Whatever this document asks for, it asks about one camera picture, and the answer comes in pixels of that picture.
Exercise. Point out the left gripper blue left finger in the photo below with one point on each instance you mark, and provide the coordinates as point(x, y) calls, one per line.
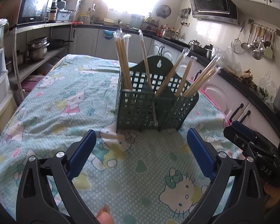
point(35, 202)

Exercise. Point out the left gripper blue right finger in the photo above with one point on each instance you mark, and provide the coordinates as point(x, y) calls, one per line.
point(234, 194)

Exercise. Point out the chopsticks compartment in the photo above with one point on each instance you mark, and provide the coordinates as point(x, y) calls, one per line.
point(116, 38)
point(212, 64)

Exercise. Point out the right hand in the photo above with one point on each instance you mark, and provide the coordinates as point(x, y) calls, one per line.
point(272, 206)

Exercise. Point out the left hand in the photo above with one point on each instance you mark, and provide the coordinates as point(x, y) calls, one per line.
point(104, 216)

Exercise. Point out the hello kitty tablecloth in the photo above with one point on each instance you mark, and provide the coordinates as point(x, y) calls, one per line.
point(144, 176)

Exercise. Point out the green spatula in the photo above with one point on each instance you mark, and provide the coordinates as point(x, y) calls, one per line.
point(268, 53)

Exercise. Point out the clear plastic bag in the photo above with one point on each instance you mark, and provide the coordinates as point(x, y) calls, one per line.
point(227, 60)

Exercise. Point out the steel ladle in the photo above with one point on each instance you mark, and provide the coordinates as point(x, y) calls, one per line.
point(245, 45)

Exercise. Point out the pink lidded bin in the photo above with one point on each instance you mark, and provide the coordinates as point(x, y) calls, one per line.
point(30, 82)

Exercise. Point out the dark green utensil basket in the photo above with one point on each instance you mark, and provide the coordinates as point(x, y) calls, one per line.
point(140, 108)

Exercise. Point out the steel kettle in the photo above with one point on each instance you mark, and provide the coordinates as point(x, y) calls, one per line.
point(195, 46)

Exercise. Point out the steel stock pot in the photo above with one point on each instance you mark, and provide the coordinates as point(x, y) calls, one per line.
point(37, 48)

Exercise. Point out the black frying pan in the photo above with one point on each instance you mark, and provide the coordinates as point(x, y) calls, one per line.
point(57, 43)

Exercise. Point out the steel pot on counter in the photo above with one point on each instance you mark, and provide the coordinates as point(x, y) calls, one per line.
point(169, 34)

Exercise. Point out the black range hood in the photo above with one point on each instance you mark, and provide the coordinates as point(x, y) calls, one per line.
point(215, 10)

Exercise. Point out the blue hanging bowl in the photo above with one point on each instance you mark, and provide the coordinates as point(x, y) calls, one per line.
point(108, 34)

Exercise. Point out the light blue storage box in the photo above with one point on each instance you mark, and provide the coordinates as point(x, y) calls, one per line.
point(63, 15)

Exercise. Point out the black microwave oven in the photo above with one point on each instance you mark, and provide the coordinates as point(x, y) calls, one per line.
point(33, 11)

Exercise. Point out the wire mesh skimmer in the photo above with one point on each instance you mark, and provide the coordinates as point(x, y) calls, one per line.
point(236, 43)

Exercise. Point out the small wall fan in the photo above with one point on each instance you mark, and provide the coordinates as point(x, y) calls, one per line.
point(163, 11)

